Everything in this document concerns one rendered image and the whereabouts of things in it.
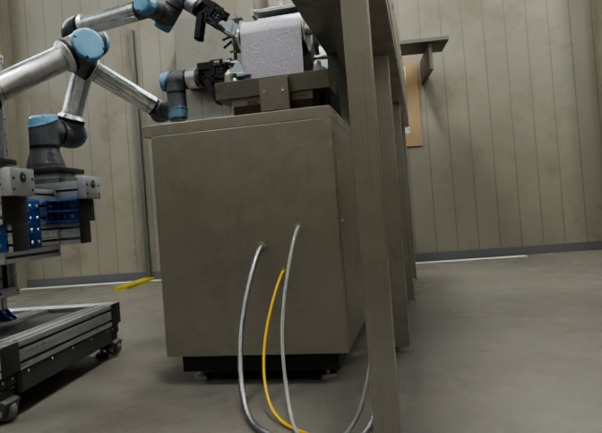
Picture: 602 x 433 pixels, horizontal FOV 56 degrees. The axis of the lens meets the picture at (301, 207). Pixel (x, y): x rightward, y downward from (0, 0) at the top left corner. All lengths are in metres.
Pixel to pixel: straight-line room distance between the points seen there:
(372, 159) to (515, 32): 4.78
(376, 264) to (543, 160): 4.64
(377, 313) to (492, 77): 4.69
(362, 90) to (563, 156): 4.69
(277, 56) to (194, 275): 0.86
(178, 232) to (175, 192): 0.14
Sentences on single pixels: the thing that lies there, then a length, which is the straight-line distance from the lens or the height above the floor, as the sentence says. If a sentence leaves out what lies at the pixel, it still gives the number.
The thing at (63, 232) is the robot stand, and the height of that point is 0.55.
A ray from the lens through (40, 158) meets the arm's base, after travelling 2.52.
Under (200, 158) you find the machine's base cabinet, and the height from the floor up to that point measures 0.77.
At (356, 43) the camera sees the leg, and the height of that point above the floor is 0.93.
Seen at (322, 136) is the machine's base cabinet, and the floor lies 0.80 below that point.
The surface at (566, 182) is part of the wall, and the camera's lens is 5.90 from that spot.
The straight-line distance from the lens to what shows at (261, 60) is 2.20.
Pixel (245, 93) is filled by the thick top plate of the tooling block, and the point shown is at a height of 0.98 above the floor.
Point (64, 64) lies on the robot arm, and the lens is 2.12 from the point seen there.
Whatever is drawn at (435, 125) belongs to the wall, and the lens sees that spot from 5.65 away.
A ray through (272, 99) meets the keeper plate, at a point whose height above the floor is 0.94.
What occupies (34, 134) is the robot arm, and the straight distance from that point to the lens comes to 2.55.
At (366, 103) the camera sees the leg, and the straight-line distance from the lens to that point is 1.30.
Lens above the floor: 0.56
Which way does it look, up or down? 1 degrees up
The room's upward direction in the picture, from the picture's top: 4 degrees counter-clockwise
